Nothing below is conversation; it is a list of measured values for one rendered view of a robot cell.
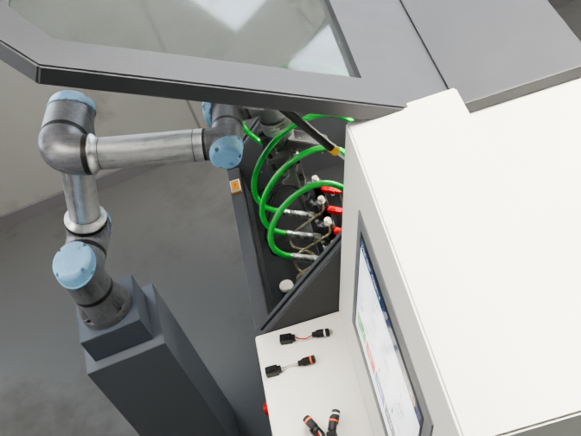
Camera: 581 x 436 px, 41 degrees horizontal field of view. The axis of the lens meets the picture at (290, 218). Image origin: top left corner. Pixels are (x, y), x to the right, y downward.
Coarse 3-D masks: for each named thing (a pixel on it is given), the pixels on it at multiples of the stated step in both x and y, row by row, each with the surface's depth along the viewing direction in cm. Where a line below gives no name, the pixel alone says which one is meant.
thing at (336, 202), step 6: (330, 198) 219; (336, 198) 219; (306, 204) 220; (330, 204) 218; (336, 204) 217; (342, 204) 217; (312, 210) 218; (318, 210) 217; (336, 216) 214; (312, 222) 215; (318, 222) 214; (336, 222) 213; (312, 228) 214; (318, 228) 213; (324, 234) 211; (318, 246) 209; (324, 246) 208; (318, 252) 208
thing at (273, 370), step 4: (308, 356) 185; (312, 356) 184; (300, 360) 185; (304, 360) 184; (308, 360) 184; (312, 360) 184; (276, 364) 186; (288, 364) 186; (296, 364) 186; (300, 364) 185; (304, 364) 184; (308, 364) 185; (268, 368) 185; (272, 368) 185; (276, 368) 185; (280, 368) 185; (284, 368) 186; (268, 372) 185; (272, 372) 184; (276, 372) 184; (280, 372) 185; (268, 376) 185; (272, 376) 185
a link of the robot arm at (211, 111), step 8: (208, 104) 187; (216, 104) 186; (208, 112) 187; (216, 112) 184; (224, 112) 183; (232, 112) 183; (240, 112) 185; (248, 112) 186; (208, 120) 188; (240, 120) 184
